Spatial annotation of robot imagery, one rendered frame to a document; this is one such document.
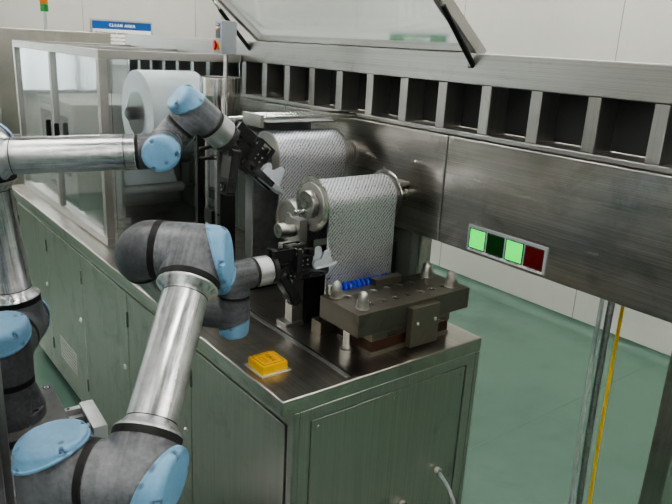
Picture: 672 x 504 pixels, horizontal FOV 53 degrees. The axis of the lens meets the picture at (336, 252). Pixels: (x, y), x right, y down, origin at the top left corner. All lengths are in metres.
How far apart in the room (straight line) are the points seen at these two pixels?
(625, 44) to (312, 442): 3.20
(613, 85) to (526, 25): 3.10
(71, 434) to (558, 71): 1.24
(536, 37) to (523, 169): 2.94
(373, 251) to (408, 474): 0.62
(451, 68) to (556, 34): 2.69
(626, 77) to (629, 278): 0.43
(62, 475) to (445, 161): 1.23
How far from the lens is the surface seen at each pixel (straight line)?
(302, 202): 1.79
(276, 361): 1.64
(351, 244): 1.82
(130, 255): 1.30
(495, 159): 1.75
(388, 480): 1.89
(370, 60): 2.10
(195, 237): 1.26
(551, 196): 1.66
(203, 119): 1.55
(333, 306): 1.72
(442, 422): 1.94
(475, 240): 1.81
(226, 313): 1.64
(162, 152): 1.41
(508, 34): 4.73
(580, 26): 4.42
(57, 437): 1.17
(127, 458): 1.12
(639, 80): 1.55
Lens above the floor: 1.66
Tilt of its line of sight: 17 degrees down
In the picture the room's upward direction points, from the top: 3 degrees clockwise
